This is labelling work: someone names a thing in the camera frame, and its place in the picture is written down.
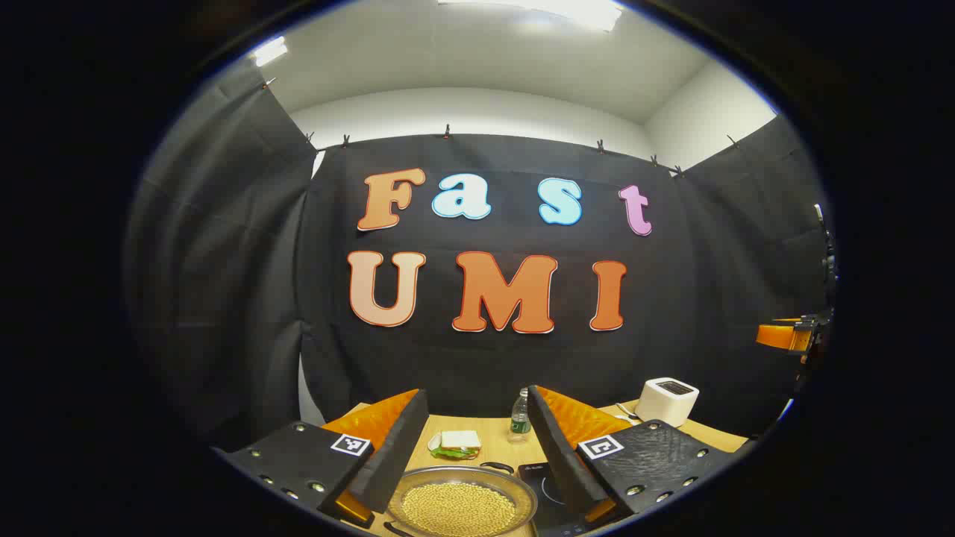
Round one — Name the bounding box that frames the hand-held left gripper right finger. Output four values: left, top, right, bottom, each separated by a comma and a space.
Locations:
527, 385, 751, 524

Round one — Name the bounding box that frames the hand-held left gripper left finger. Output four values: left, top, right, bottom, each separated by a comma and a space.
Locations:
213, 388, 431, 530

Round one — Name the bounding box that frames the black induction cooktop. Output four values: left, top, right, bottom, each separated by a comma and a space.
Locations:
517, 462, 598, 537

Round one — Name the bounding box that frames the steel pot with soybeans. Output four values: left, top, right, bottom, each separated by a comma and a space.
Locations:
383, 461, 539, 537

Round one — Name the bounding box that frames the small white plate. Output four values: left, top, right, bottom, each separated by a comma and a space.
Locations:
428, 433, 482, 461

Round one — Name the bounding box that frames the clear plastic water bottle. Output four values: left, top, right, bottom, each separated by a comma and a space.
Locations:
509, 387, 532, 444

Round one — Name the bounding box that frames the white toaster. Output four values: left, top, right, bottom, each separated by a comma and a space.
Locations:
634, 377, 701, 428

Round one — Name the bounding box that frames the black backdrop cloth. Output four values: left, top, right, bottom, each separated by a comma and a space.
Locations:
123, 60, 836, 456

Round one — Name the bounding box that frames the row of small cloth clips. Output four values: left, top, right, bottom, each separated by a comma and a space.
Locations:
261, 77, 739, 176

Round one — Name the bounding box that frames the ceiling light panel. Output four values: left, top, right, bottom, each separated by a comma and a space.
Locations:
250, 36, 288, 66

